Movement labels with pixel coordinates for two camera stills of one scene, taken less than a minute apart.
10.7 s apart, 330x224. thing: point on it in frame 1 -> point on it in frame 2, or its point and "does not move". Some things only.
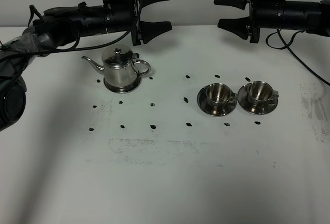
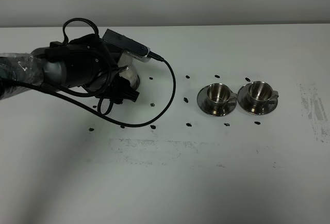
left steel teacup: x=219 y=94 does not move
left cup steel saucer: x=211 y=110 does not move
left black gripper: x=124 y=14 -> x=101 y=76
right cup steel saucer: x=243 y=97 does not move
